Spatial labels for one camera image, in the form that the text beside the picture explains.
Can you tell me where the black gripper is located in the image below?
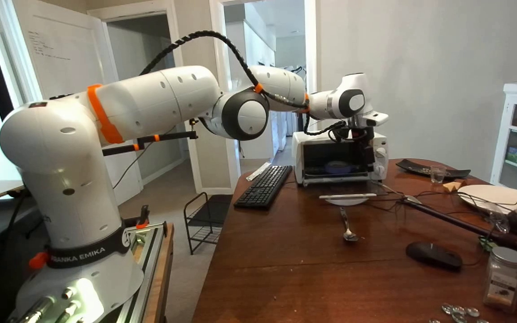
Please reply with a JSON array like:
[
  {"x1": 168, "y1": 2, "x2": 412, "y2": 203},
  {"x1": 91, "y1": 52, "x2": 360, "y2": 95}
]
[{"x1": 353, "y1": 126, "x2": 374, "y2": 158}]

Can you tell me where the silver spoon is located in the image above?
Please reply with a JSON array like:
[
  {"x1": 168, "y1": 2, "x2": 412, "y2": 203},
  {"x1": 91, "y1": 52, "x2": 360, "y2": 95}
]
[{"x1": 340, "y1": 208, "x2": 360, "y2": 244}]

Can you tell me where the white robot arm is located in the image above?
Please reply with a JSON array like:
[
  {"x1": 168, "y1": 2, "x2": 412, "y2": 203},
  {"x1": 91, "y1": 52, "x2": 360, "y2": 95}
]
[{"x1": 0, "y1": 67, "x2": 389, "y2": 323}]

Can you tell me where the glass oven door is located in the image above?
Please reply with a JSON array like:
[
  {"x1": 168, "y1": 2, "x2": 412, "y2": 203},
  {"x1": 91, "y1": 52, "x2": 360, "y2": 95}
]
[{"x1": 319, "y1": 192, "x2": 378, "y2": 207}]

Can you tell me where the black computer keyboard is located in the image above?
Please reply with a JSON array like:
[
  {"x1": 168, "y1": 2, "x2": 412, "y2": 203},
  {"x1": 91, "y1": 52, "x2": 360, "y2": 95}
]
[{"x1": 236, "y1": 165, "x2": 292, "y2": 210}]

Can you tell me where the black computer mouse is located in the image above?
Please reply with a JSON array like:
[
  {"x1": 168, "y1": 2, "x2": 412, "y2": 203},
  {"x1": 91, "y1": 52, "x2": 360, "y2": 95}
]
[{"x1": 406, "y1": 243, "x2": 462, "y2": 271}]

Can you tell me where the white plate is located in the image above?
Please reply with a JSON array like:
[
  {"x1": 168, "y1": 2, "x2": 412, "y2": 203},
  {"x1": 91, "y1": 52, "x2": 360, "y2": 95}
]
[{"x1": 459, "y1": 185, "x2": 517, "y2": 216}]

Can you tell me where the black folding chair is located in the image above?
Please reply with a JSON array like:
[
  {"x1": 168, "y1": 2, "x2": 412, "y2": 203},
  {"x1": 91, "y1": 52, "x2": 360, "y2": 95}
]
[{"x1": 184, "y1": 192, "x2": 232, "y2": 253}]

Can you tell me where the glass spice jar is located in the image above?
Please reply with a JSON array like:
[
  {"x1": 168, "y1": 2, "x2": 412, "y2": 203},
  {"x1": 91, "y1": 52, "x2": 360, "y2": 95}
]
[{"x1": 485, "y1": 246, "x2": 517, "y2": 313}]

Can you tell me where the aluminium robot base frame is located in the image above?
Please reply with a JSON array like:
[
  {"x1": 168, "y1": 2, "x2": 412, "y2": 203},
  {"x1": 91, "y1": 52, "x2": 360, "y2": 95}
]
[{"x1": 6, "y1": 221, "x2": 177, "y2": 323}]

